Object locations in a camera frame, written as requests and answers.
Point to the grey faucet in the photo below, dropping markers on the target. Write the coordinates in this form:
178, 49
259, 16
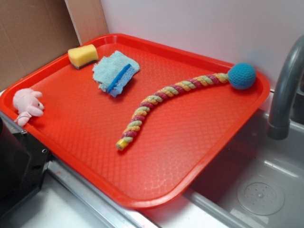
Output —
288, 100

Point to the light blue cloth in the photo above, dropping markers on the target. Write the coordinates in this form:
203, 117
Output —
114, 72

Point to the yellow sponge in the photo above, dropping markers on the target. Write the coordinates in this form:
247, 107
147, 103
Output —
82, 56

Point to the red plastic tray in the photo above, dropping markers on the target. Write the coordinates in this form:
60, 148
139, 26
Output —
81, 124

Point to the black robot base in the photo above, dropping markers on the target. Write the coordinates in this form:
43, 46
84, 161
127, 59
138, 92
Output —
23, 163

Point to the pink plush bunny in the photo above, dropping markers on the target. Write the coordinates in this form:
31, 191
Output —
26, 102

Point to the multicolour rope toy with ball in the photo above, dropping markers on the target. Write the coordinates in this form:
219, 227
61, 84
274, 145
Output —
241, 77

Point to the grey sink basin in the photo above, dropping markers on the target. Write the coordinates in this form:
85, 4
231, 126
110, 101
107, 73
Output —
254, 182

